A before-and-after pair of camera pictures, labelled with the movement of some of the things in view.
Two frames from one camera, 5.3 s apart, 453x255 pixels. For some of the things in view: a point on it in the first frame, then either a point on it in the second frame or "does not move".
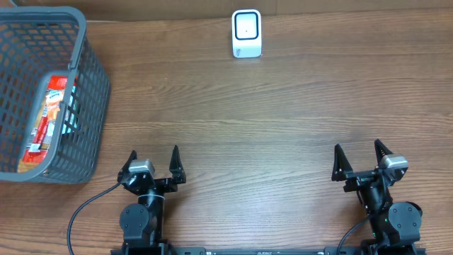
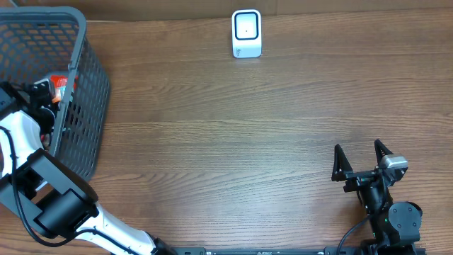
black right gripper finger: [341, 165] does not move
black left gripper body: [158, 183] to [39, 94]
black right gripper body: [363, 177] does not move
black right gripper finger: [381, 150] does not move
